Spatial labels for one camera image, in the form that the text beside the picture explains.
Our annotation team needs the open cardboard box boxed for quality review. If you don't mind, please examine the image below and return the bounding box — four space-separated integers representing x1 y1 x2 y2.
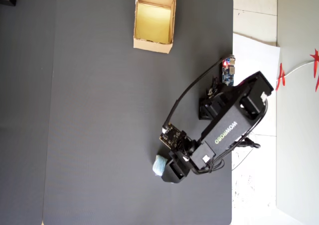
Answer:
133 0 177 54

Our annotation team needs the light blue cloth-wrapped block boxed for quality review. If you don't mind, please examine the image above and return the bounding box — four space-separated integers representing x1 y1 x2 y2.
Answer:
152 154 167 176

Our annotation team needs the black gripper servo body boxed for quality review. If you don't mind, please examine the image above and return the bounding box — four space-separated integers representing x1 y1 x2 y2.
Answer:
171 135 216 171

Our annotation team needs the black power plug cable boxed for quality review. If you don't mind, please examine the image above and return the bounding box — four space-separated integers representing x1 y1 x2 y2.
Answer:
239 137 262 150

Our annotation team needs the dark grey table mat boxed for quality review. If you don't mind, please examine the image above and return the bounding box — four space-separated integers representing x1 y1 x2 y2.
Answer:
0 0 57 225
41 0 235 225

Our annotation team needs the black camera cable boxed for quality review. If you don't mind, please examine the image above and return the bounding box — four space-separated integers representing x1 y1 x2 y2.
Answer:
161 53 235 133

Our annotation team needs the black camera circuit board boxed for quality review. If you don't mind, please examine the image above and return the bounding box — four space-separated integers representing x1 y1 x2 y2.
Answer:
159 123 187 151

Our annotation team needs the white paper sheet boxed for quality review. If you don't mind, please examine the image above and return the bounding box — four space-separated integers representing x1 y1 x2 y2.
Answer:
232 32 281 138

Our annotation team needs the blue controller board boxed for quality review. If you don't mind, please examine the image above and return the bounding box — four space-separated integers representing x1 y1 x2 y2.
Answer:
220 57 237 86

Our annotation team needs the white USB cable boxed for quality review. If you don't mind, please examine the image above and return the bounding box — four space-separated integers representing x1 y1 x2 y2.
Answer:
278 57 319 80

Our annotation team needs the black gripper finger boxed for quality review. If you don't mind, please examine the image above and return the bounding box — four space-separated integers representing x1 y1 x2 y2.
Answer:
161 159 191 185
159 147 173 160

